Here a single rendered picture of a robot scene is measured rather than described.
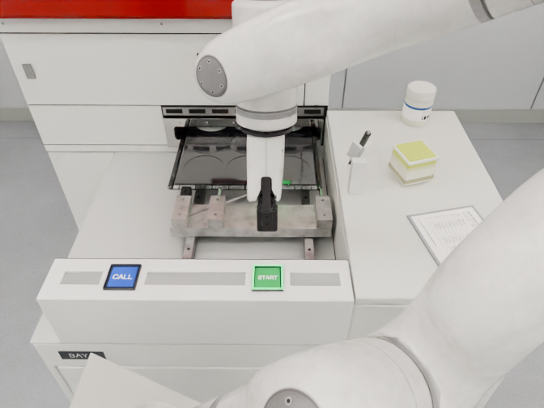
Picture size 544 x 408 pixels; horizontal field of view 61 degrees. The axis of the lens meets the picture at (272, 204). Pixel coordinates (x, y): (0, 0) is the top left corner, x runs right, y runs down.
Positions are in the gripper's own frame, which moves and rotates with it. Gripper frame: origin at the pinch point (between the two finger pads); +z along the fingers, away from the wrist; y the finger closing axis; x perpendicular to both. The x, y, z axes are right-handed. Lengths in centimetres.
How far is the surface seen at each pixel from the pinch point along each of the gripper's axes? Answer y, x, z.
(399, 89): -221, 78, 43
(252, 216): -29.3, -3.9, 17.8
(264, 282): -2.3, -0.6, 14.9
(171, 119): -59, -27, 5
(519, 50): -215, 143, 19
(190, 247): -23.1, -17.7, 22.1
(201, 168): -43.9, -17.3, 12.7
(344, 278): -3.8, 13.7, 15.1
